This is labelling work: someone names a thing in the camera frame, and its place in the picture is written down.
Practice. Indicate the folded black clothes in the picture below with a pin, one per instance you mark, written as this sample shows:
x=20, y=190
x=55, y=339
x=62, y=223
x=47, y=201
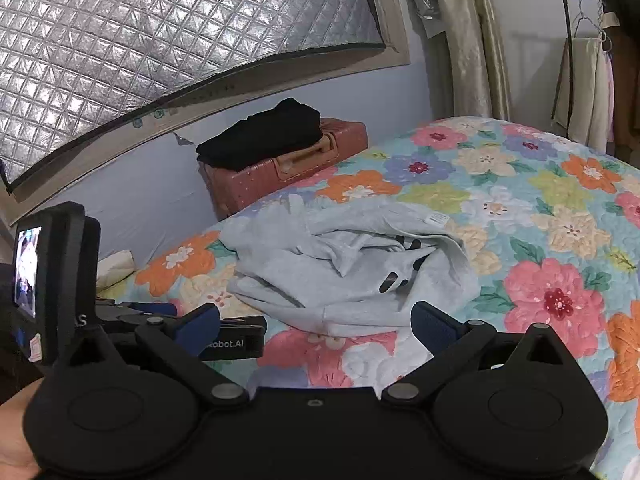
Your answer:
x=260, y=135

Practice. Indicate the cream hanging garment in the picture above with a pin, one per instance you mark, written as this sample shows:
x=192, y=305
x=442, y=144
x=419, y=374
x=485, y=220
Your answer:
x=580, y=90

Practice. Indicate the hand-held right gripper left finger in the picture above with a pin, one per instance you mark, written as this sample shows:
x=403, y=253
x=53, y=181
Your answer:
x=197, y=330

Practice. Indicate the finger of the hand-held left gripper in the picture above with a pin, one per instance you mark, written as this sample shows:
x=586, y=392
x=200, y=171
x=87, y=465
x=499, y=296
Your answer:
x=150, y=308

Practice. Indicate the beige satin curtain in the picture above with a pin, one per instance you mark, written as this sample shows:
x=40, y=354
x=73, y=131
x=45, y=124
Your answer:
x=465, y=35

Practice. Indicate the black hanging garment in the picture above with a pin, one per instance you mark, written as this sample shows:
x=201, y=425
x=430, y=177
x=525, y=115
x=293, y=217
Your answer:
x=631, y=7

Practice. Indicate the brown hanging garment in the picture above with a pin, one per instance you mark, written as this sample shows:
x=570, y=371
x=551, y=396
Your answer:
x=627, y=110

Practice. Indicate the pink-brown hard suitcase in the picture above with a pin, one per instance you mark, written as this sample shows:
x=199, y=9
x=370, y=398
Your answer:
x=260, y=180

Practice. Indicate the silver quilted window cover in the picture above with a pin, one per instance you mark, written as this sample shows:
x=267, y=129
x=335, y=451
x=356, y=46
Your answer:
x=125, y=35

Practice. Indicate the beige window frame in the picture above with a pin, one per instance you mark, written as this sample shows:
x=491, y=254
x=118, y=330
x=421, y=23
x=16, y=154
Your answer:
x=395, y=20

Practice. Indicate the person's left hand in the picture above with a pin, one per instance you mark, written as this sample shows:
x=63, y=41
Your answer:
x=12, y=440

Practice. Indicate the light grey printed t-shirt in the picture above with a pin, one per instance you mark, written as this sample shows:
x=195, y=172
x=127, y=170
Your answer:
x=325, y=270

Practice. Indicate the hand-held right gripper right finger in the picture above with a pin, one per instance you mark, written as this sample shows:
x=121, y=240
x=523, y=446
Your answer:
x=432, y=327

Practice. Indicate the floral quilted bedspread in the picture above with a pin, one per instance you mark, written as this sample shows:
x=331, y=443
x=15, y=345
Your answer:
x=550, y=220

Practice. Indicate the pink hanging garment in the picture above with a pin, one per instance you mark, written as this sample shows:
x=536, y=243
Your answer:
x=610, y=95

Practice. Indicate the black clothes rack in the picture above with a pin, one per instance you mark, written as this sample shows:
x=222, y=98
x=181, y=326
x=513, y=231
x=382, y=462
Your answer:
x=566, y=10

